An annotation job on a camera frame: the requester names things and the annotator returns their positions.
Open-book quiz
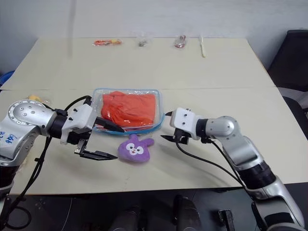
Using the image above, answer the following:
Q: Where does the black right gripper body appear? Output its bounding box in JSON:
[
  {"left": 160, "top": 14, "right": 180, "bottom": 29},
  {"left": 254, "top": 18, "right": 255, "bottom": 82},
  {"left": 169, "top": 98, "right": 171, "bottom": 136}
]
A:
[{"left": 173, "top": 128, "right": 193, "bottom": 145}]

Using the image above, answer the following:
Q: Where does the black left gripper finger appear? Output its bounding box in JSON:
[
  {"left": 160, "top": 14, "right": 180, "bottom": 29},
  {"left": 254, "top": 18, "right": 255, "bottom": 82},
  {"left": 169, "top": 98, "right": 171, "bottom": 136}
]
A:
[
  {"left": 79, "top": 150, "right": 119, "bottom": 161},
  {"left": 95, "top": 116, "right": 126, "bottom": 133}
]

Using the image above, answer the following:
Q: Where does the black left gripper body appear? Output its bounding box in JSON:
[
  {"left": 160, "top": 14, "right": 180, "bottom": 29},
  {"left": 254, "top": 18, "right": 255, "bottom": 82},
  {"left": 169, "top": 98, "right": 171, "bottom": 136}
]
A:
[{"left": 67, "top": 129, "right": 94, "bottom": 156}]

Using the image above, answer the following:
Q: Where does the clear plastic zipper pouch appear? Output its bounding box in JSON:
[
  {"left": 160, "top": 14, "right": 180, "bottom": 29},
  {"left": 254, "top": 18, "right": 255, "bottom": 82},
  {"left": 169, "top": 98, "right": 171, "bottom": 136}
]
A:
[{"left": 92, "top": 88, "right": 167, "bottom": 136}]

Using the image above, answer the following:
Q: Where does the orange cloth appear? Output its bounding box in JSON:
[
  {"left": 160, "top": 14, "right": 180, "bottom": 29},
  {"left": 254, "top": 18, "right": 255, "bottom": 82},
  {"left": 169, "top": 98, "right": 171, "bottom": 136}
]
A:
[{"left": 100, "top": 90, "right": 157, "bottom": 128}]

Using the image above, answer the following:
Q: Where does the purple plush bunny toy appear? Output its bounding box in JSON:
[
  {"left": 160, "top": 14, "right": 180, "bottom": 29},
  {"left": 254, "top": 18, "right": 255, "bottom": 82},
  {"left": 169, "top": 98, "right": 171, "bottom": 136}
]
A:
[{"left": 117, "top": 134, "right": 155, "bottom": 165}]

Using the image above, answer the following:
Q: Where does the yellow item in clear wrap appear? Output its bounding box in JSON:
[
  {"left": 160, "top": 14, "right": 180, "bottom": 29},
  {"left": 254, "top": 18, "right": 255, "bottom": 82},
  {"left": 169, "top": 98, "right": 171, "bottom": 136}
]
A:
[{"left": 26, "top": 94, "right": 53, "bottom": 106}]

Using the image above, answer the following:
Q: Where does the clear bag with red item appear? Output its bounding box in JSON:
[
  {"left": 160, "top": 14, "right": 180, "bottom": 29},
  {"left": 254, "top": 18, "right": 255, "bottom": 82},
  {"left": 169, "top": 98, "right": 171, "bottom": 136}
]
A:
[{"left": 173, "top": 34, "right": 189, "bottom": 50}]

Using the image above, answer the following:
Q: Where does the white plastic utensil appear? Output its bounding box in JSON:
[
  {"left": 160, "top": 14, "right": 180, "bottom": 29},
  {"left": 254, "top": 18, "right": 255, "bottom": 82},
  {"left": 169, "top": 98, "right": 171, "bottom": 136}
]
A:
[{"left": 198, "top": 34, "right": 208, "bottom": 58}]

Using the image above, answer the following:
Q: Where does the dark rounded shape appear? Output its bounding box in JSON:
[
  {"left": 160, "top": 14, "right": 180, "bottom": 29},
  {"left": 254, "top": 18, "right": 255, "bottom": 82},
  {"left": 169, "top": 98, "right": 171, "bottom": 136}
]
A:
[{"left": 172, "top": 194, "right": 202, "bottom": 231}]

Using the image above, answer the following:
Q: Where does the clear bag with dark bits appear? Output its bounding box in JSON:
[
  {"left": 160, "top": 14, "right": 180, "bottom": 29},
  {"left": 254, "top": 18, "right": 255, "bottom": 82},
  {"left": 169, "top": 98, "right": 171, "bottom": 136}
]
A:
[{"left": 131, "top": 30, "right": 154, "bottom": 48}]

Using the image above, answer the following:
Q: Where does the orange yellow snack packet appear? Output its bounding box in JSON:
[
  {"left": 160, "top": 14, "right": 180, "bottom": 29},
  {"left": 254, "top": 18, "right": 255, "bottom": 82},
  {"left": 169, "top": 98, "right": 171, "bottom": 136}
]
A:
[{"left": 93, "top": 38, "right": 123, "bottom": 47}]

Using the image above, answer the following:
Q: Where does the black ribbed block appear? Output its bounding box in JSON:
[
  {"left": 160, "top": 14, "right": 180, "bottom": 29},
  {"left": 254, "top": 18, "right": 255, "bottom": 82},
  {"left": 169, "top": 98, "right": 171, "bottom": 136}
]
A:
[{"left": 217, "top": 209, "right": 234, "bottom": 231}]

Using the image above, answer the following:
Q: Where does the black chair seat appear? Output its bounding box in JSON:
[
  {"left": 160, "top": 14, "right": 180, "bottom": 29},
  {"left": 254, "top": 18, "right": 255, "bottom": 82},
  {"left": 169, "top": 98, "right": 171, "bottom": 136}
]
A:
[{"left": 282, "top": 95, "right": 308, "bottom": 141}]

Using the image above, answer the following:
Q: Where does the black office chair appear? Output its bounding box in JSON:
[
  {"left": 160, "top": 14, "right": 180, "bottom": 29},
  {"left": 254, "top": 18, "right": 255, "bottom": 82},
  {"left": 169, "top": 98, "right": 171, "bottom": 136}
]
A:
[{"left": 266, "top": 29, "right": 308, "bottom": 92}]

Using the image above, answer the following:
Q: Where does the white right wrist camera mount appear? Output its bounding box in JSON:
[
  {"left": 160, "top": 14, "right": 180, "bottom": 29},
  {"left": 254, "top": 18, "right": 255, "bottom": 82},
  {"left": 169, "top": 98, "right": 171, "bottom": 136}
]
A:
[{"left": 169, "top": 107, "right": 205, "bottom": 141}]

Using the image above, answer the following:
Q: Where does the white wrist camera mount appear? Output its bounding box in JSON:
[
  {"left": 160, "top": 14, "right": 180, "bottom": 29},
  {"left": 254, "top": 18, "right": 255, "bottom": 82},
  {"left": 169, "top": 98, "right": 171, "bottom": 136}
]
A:
[
  {"left": 169, "top": 107, "right": 205, "bottom": 141},
  {"left": 60, "top": 103, "right": 98, "bottom": 145}
]

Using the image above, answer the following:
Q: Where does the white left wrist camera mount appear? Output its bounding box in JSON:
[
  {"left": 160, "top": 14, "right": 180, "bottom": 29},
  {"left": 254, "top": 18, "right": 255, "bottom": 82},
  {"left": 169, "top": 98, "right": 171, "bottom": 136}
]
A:
[{"left": 60, "top": 103, "right": 98, "bottom": 145}]

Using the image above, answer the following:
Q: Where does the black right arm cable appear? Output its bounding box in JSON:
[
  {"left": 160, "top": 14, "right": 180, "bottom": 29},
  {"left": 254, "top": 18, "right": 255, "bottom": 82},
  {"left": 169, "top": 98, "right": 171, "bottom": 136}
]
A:
[{"left": 175, "top": 138, "right": 268, "bottom": 231}]

